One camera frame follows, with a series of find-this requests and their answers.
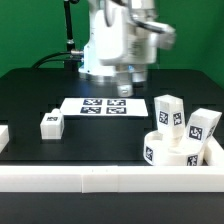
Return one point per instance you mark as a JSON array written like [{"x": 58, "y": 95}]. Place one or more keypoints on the white marker base plate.
[{"x": 104, "y": 107}]

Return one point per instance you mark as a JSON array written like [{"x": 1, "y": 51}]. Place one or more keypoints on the white round stool seat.
[{"x": 158, "y": 152}]

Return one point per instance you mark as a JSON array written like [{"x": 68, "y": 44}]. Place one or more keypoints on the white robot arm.
[{"x": 89, "y": 68}]

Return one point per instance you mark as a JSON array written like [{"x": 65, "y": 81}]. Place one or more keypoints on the white U-shaped fence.
[{"x": 117, "y": 179}]

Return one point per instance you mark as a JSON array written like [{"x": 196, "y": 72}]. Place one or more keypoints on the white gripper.
[{"x": 126, "y": 40}]

